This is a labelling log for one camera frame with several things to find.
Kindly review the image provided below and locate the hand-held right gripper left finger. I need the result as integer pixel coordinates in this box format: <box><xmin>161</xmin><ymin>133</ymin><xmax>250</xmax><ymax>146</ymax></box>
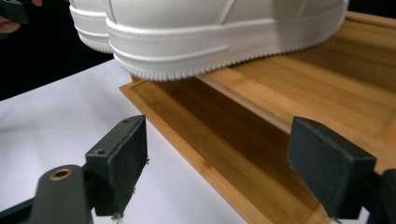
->
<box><xmin>84</xmin><ymin>114</ymin><xmax>149</xmax><ymax>218</ymax></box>

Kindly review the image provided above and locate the white table mat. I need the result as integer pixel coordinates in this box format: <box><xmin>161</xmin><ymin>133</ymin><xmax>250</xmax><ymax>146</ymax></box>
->
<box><xmin>0</xmin><ymin>59</ymin><xmax>372</xmax><ymax>224</ymax></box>

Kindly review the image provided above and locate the white sneaker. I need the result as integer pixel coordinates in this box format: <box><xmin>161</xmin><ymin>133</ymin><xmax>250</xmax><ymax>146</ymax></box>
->
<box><xmin>104</xmin><ymin>0</ymin><xmax>350</xmax><ymax>82</ymax></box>
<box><xmin>68</xmin><ymin>0</ymin><xmax>115</xmax><ymax>54</ymax></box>

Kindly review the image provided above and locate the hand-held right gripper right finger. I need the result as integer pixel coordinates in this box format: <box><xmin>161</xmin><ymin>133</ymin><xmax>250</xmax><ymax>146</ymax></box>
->
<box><xmin>286</xmin><ymin>116</ymin><xmax>378</xmax><ymax>220</ymax></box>

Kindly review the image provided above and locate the three-tier bamboo shoe rack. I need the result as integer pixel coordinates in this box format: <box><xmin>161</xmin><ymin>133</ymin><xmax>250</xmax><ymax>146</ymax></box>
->
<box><xmin>120</xmin><ymin>10</ymin><xmax>396</xmax><ymax>224</ymax></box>

